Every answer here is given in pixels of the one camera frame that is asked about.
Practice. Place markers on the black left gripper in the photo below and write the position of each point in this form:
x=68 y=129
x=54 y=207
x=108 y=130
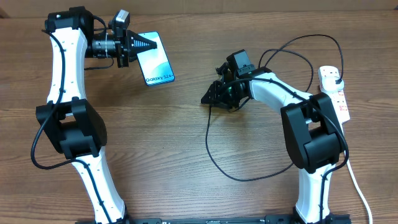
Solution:
x=132 y=40

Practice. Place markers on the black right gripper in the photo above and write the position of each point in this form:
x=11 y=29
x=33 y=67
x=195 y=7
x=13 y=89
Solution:
x=217 y=93

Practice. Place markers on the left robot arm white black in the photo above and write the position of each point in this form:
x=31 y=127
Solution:
x=72 y=125

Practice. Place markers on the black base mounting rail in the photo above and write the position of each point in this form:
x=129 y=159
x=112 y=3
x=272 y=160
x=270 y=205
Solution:
x=268 y=219

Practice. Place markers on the white power strip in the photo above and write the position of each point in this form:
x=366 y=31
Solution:
x=338 y=98

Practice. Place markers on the white charger plug adapter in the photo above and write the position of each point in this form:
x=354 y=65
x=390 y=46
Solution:
x=331 y=84

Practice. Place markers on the blue Samsung Galaxy smartphone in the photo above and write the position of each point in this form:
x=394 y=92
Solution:
x=154 y=63

